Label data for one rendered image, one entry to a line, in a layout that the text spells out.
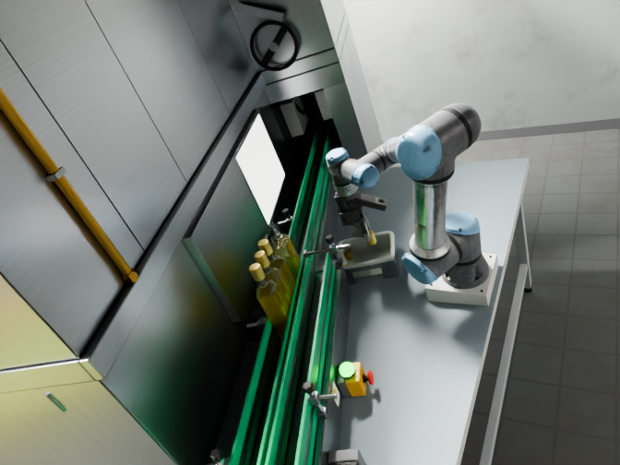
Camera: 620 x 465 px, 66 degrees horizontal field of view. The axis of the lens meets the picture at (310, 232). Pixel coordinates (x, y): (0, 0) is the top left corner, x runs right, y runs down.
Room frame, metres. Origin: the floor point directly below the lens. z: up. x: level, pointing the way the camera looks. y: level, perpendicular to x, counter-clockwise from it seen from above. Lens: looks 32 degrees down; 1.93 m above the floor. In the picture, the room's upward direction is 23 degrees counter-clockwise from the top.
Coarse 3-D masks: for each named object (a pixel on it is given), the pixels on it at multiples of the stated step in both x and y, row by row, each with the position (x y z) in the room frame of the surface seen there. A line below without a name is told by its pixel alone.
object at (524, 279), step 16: (528, 256) 1.70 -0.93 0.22; (528, 272) 1.68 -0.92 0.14; (528, 288) 1.70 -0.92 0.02; (512, 304) 1.49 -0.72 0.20; (512, 320) 1.41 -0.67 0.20; (512, 336) 1.33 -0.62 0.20; (496, 384) 1.15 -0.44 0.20; (496, 400) 1.09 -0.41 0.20; (496, 416) 1.03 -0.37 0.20; (496, 432) 0.99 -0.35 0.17; (480, 464) 0.89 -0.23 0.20
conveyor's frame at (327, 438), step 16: (336, 144) 2.35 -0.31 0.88; (336, 208) 1.91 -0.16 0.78; (320, 224) 1.68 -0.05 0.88; (336, 224) 1.82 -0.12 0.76; (320, 240) 1.57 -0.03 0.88; (320, 256) 1.49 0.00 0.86; (336, 272) 1.34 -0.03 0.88; (336, 288) 1.26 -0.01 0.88; (336, 304) 1.19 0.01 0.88; (336, 320) 1.12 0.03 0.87; (336, 336) 1.08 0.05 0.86; (336, 352) 1.03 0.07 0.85; (336, 368) 0.98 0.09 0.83; (336, 384) 0.94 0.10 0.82; (336, 400) 0.89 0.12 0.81; (336, 416) 0.85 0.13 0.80; (320, 432) 0.77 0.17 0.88; (336, 432) 0.82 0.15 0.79; (320, 448) 0.73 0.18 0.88; (336, 448) 0.78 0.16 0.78; (320, 464) 0.69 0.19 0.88
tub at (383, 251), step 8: (376, 232) 1.52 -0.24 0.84; (384, 232) 1.50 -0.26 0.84; (392, 232) 1.48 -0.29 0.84; (344, 240) 1.56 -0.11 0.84; (352, 240) 1.54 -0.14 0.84; (360, 240) 1.53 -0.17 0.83; (376, 240) 1.51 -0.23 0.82; (384, 240) 1.50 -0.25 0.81; (392, 240) 1.44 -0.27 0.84; (352, 248) 1.54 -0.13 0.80; (360, 248) 1.53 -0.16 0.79; (368, 248) 1.52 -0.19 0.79; (376, 248) 1.51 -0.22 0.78; (384, 248) 1.50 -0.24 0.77; (392, 248) 1.39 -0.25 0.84; (344, 256) 1.52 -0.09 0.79; (360, 256) 1.51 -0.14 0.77; (368, 256) 1.49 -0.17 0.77; (376, 256) 1.47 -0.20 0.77; (384, 256) 1.45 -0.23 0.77; (392, 256) 1.35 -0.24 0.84; (352, 264) 1.40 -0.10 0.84; (360, 264) 1.38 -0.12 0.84; (368, 264) 1.37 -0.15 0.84
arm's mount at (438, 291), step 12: (492, 264) 1.16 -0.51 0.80; (492, 276) 1.12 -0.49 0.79; (432, 288) 1.16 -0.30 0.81; (444, 288) 1.14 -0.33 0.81; (456, 288) 1.12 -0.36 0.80; (480, 288) 1.08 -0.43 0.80; (492, 288) 1.10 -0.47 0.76; (432, 300) 1.16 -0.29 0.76; (444, 300) 1.13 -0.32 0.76; (456, 300) 1.11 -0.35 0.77; (468, 300) 1.08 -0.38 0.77; (480, 300) 1.06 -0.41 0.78
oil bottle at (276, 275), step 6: (276, 270) 1.20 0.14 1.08; (270, 276) 1.19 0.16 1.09; (276, 276) 1.19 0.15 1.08; (282, 276) 1.22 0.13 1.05; (276, 282) 1.18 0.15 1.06; (282, 282) 1.20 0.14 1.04; (282, 288) 1.18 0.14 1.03; (288, 288) 1.21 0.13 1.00; (282, 294) 1.18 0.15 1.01; (288, 294) 1.20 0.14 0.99; (288, 300) 1.18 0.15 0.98
